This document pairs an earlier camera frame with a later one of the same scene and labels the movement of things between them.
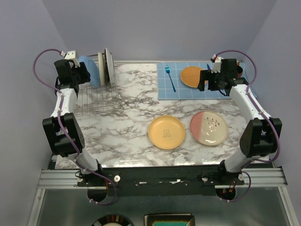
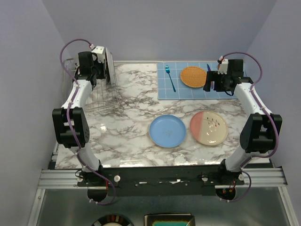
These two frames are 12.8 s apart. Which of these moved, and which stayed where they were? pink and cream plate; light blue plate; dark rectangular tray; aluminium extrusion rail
Moved: light blue plate
Stayed: pink and cream plate; dark rectangular tray; aluminium extrusion rail
